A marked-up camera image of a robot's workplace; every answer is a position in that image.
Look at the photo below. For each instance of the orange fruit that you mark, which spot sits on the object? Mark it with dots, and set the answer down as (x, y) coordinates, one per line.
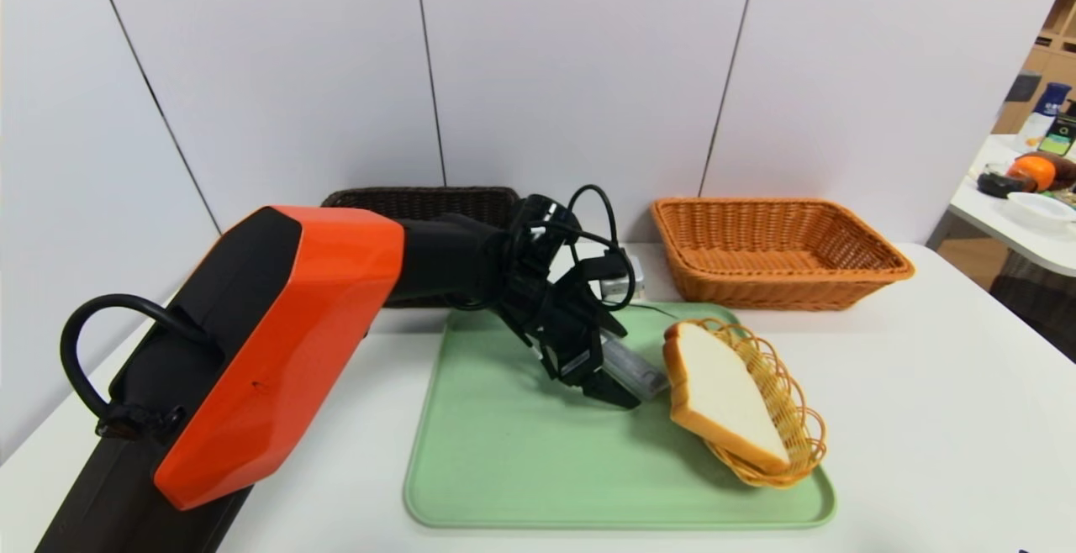
(1032, 173)

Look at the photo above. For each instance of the small grey box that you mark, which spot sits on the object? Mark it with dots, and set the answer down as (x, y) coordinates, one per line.
(1022, 87)

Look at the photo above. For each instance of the small black object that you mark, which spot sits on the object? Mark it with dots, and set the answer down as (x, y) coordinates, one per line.
(998, 185)

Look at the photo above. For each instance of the grey rectangular pencil case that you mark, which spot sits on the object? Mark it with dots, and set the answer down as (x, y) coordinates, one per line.
(643, 376)

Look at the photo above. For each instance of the light green plastic tray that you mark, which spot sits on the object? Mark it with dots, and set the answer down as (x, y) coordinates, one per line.
(504, 452)

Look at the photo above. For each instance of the orange wicker basket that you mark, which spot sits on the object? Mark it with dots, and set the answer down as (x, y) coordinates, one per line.
(756, 292)

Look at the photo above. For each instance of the dark brown wicker basket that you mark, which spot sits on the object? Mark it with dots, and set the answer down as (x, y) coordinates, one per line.
(420, 200)

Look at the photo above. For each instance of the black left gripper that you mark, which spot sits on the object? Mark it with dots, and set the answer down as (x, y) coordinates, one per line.
(577, 366)

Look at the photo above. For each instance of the small oval woven basket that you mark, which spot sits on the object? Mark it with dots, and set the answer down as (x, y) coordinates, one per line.
(794, 418)

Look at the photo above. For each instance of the dark green package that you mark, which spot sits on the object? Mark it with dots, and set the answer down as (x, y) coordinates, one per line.
(1061, 134)

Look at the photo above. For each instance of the white shallow bowl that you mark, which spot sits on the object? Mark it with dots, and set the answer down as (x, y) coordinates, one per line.
(1041, 208)

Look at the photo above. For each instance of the wooden shelf unit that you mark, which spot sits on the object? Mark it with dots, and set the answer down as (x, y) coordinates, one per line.
(1055, 65)

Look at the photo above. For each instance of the white bottle with blue cap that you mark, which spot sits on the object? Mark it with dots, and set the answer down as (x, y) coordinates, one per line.
(1041, 118)

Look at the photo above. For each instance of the white bread slice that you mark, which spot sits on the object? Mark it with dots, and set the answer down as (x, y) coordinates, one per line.
(723, 393)

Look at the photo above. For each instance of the white side table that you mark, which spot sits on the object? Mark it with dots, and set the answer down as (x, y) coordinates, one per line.
(992, 213)

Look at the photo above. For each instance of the brown round object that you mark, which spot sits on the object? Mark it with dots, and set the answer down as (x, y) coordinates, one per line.
(1066, 170)

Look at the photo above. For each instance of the orange and black left arm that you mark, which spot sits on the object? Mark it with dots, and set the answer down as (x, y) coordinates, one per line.
(294, 326)

